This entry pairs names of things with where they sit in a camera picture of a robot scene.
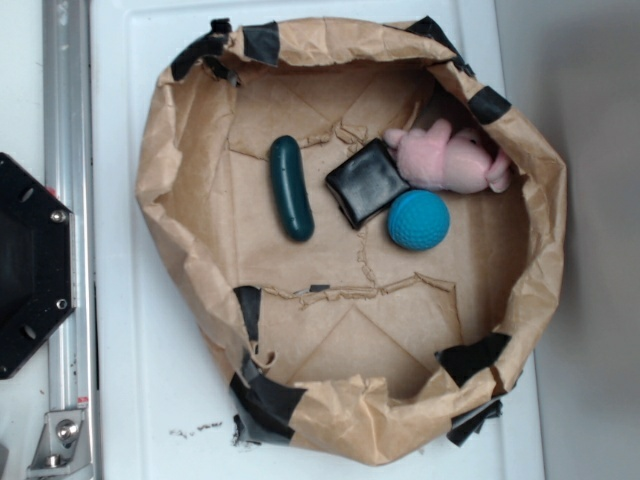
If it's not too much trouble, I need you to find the dark green plastic pickle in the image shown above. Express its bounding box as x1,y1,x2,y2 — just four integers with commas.
269,135,315,242

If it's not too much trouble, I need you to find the brown paper bag tray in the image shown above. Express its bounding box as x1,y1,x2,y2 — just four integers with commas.
136,18,567,465

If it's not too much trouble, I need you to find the black square rubber block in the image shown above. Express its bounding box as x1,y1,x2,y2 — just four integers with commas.
325,138,411,230

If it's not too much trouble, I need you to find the blue dimpled ball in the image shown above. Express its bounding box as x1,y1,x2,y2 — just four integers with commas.
387,190,450,251

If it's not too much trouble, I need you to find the pink plush bunny toy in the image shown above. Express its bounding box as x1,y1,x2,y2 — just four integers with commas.
383,119,512,194

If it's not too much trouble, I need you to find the white tray board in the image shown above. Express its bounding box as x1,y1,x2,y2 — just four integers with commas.
90,1,545,479

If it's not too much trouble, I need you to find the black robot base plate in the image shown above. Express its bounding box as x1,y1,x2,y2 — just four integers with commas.
1,153,75,380

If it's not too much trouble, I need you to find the metal corner bracket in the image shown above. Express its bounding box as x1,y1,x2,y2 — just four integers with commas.
26,409,92,479

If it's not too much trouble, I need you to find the aluminium extrusion rail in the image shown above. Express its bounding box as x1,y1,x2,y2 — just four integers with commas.
42,1,103,479

